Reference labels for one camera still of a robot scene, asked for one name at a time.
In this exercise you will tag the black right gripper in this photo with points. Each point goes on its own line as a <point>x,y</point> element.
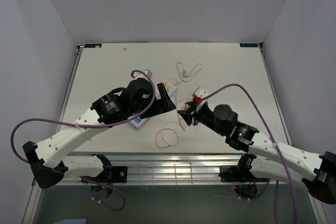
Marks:
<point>187,115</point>

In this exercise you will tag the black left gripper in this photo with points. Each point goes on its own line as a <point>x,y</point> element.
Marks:
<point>163,105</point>

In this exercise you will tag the pink charger plug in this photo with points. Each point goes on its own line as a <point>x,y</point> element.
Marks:
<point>185,107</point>

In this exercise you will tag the white colourful power strip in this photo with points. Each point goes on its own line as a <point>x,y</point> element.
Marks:
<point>163,103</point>

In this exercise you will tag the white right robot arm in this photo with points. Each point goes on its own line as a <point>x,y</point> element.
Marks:
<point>263,159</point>

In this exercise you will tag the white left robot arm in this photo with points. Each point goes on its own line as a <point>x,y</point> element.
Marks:
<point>50,160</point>

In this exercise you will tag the blue label right corner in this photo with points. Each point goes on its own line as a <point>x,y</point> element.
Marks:
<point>248,45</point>

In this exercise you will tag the blue label corner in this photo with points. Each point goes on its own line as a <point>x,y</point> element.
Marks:
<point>92,45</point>
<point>248,45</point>

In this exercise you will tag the blue label left corner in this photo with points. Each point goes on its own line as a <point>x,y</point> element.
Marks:
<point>92,45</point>

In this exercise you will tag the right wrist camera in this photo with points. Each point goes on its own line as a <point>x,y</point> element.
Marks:
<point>199,97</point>

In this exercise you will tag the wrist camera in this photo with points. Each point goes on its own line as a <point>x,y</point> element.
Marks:
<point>199,97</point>
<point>142,74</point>

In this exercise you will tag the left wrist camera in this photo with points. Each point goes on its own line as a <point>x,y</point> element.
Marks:
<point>142,74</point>

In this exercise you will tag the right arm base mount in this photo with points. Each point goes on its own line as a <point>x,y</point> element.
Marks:
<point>240,172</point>

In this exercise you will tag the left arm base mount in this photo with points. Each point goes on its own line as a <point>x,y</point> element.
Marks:
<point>110,174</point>

